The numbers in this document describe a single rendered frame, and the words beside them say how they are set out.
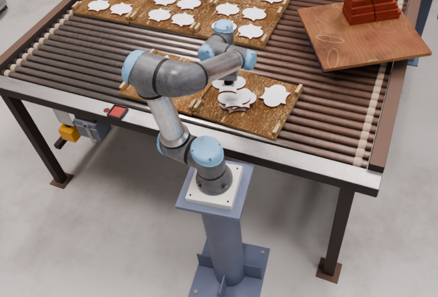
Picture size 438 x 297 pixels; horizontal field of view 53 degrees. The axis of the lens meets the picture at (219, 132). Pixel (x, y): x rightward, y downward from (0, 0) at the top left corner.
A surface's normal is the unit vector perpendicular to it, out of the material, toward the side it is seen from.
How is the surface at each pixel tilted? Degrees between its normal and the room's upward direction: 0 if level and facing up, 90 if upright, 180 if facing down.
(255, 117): 0
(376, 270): 0
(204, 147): 8
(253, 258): 0
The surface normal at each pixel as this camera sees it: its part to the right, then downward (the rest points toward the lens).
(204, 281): -0.09, -0.66
